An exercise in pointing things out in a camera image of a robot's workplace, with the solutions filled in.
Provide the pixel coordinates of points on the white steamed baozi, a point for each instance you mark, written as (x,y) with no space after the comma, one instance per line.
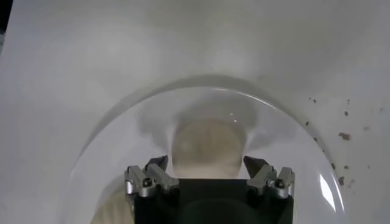
(207,146)

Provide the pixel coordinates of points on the white oval plate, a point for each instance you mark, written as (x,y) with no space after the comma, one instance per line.
(280,170)

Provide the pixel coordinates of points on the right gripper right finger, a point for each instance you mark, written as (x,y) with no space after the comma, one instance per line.
(265,178)

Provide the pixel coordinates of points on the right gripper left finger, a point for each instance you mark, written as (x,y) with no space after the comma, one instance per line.
(158,178)

